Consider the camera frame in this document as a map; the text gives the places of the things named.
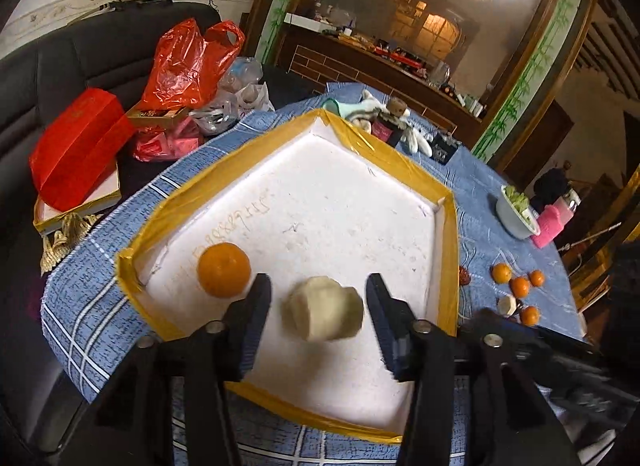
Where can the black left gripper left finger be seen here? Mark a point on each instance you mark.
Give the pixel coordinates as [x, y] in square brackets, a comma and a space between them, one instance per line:
[245, 321]

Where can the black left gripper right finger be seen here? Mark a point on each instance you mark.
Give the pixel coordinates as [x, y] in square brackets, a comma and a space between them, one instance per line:
[401, 348]

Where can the white cylindrical yam piece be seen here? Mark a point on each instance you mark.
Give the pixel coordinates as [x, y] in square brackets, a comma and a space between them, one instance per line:
[323, 310]

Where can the red jujube date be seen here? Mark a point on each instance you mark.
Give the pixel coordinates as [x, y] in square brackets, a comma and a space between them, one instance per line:
[464, 276]

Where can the orange tangerine in tray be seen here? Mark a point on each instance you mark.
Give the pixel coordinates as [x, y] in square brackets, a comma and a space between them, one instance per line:
[223, 270]

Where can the white yam piece on table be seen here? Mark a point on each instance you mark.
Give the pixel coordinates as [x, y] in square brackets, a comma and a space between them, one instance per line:
[507, 305]

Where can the orange tangerine on table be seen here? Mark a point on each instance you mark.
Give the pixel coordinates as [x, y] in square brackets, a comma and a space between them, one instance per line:
[501, 273]
[530, 316]
[519, 287]
[536, 278]

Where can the white foam tray yellow tape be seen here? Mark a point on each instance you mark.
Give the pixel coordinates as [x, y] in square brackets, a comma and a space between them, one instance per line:
[313, 197]

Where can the blue plaid tablecloth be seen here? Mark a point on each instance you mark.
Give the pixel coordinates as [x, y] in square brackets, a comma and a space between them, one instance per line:
[90, 325]

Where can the white bowl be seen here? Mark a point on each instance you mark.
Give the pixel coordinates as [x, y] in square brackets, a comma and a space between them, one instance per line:
[513, 224]

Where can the green vegetables in bowl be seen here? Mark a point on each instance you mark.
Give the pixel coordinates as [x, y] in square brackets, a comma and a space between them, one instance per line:
[518, 201]

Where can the pink sleeved bottle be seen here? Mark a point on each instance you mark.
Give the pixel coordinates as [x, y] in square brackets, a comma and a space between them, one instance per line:
[555, 217]

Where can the black small box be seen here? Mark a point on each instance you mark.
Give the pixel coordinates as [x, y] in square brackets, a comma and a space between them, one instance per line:
[443, 148]

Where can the white gloves pile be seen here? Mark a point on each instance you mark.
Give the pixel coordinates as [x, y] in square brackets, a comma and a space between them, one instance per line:
[362, 114]

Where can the small dark bottle cork cap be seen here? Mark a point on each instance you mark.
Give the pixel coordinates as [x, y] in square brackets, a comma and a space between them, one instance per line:
[391, 121]

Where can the clear plastic bag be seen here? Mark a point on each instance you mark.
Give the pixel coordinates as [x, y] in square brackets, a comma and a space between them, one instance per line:
[240, 92]

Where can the red gift box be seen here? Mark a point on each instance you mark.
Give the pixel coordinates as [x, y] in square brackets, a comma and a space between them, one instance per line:
[79, 148]

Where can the red plastic bag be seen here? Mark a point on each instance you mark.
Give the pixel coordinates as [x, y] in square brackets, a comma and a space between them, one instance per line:
[188, 65]

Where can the wooden sideboard cabinet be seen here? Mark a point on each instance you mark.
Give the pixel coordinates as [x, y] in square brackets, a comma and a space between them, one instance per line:
[321, 59]

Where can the black leather sofa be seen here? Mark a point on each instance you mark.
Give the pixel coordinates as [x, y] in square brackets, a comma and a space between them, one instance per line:
[113, 51]

